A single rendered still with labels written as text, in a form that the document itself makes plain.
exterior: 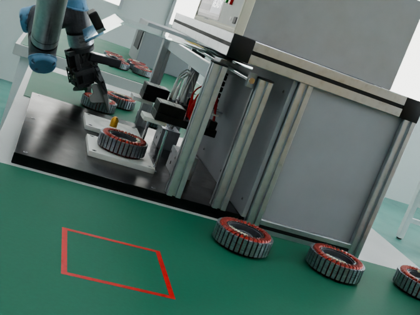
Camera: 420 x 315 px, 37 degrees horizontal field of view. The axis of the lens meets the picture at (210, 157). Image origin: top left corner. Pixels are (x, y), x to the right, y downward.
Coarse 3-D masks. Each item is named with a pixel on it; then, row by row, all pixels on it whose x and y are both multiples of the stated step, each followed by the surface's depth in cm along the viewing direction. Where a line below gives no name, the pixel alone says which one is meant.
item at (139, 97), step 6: (144, 84) 164; (150, 84) 162; (156, 84) 166; (144, 90) 162; (150, 90) 161; (156, 90) 162; (162, 90) 162; (168, 90) 164; (132, 96) 162; (138, 96) 163; (144, 96) 161; (150, 96) 162; (156, 96) 162; (162, 96) 163; (168, 96) 163; (144, 102) 162; (150, 102) 163; (174, 102) 163; (180, 102) 165; (186, 108) 164; (168, 126) 168
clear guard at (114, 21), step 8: (112, 16) 136; (120, 16) 137; (104, 24) 127; (112, 24) 120; (120, 24) 117; (128, 24) 118; (136, 24) 125; (88, 32) 127; (96, 32) 120; (104, 32) 117; (152, 32) 119; (160, 32) 128; (88, 40) 117; (168, 40) 120; (176, 40) 121; (184, 40) 136; (192, 48) 121; (200, 48) 124; (208, 48) 140; (216, 56) 123; (224, 56) 128; (240, 64) 124
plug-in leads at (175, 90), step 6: (186, 72) 166; (192, 72) 168; (174, 84) 168; (180, 84) 164; (186, 84) 168; (192, 84) 168; (174, 90) 166; (186, 90) 165; (192, 90) 168; (174, 96) 164; (180, 96) 168; (186, 102) 169
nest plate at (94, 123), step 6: (84, 114) 167; (90, 114) 170; (84, 120) 163; (90, 120) 163; (96, 120) 165; (102, 120) 168; (108, 120) 171; (84, 126) 158; (90, 126) 156; (96, 126) 158; (102, 126) 161; (108, 126) 163; (120, 126) 168; (126, 126) 171; (132, 132) 166; (138, 132) 169
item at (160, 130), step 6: (162, 126) 167; (156, 132) 170; (162, 132) 165; (174, 132) 165; (156, 138) 168; (162, 138) 165; (168, 138) 165; (174, 138) 166; (156, 144) 166; (168, 144) 166; (174, 144) 166; (168, 150) 166
